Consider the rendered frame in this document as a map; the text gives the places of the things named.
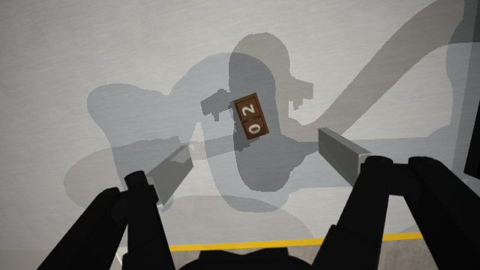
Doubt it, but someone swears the brown calendar cube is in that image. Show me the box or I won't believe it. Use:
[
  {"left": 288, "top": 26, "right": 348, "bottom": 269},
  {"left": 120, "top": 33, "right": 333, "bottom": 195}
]
[
  {"left": 244, "top": 115, "right": 266, "bottom": 140},
  {"left": 236, "top": 97, "right": 260, "bottom": 121}
]

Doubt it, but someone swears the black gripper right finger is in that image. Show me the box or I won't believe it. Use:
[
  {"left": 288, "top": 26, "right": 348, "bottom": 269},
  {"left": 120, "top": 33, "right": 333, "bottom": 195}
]
[{"left": 309, "top": 127, "right": 480, "bottom": 270}]

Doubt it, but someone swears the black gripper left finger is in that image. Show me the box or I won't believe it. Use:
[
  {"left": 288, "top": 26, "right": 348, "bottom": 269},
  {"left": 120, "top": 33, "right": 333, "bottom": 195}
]
[{"left": 37, "top": 145, "right": 194, "bottom": 270}]

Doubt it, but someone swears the brown wooden tray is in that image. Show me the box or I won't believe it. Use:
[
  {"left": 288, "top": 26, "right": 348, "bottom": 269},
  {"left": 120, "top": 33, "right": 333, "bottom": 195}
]
[{"left": 233, "top": 93, "right": 269, "bottom": 140}]

